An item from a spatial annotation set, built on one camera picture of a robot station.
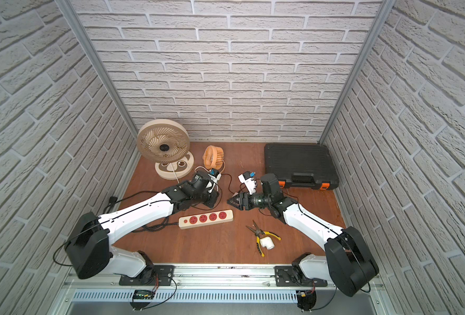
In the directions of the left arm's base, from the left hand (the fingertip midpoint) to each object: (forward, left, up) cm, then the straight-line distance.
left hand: (214, 188), depth 85 cm
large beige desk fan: (+17, +22, +12) cm, 30 cm away
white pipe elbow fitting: (-21, -23, -10) cm, 32 cm away
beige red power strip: (-11, +7, -10) cm, 16 cm away
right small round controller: (-40, -36, -13) cm, 55 cm away
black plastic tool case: (+17, -45, -5) cm, 48 cm away
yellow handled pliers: (-16, -20, -11) cm, 28 cm away
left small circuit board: (-37, +26, -15) cm, 48 cm away
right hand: (-8, -9, +3) cm, 12 cm away
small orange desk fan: (+19, +2, -1) cm, 19 cm away
